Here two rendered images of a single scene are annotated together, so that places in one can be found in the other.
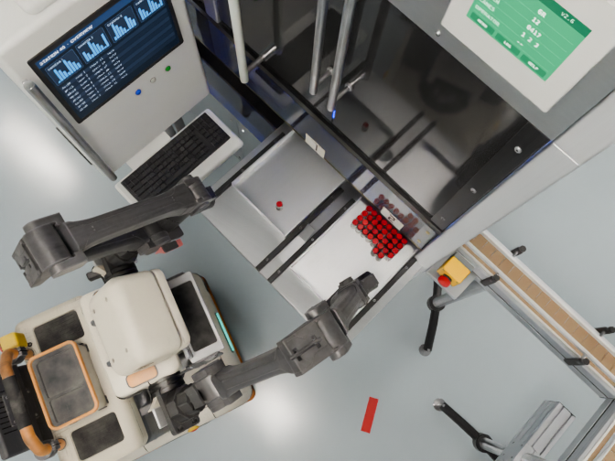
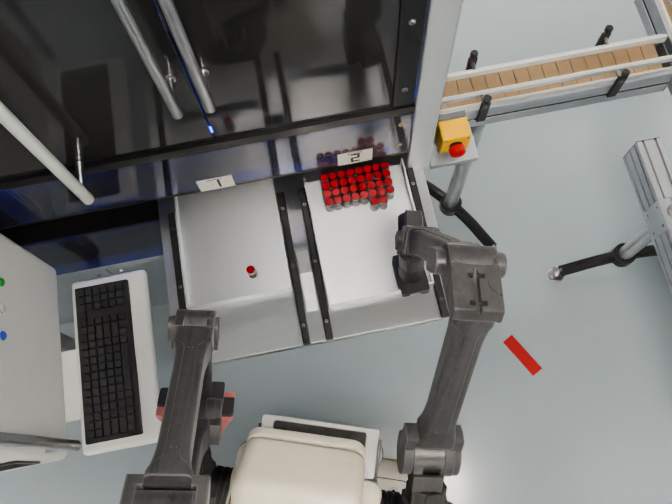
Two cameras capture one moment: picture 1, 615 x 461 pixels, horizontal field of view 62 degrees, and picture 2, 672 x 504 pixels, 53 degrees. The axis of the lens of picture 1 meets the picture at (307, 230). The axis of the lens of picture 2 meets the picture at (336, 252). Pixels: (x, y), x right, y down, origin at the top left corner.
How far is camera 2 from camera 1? 0.26 m
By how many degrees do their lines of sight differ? 11
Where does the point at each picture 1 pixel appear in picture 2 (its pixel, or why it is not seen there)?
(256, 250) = (283, 331)
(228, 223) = (230, 343)
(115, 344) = not seen: outside the picture
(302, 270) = (341, 294)
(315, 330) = (463, 268)
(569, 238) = (468, 33)
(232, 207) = not seen: hidden behind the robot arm
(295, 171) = (223, 230)
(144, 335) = (327, 486)
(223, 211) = not seen: hidden behind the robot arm
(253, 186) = (206, 287)
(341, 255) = (354, 242)
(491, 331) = (513, 171)
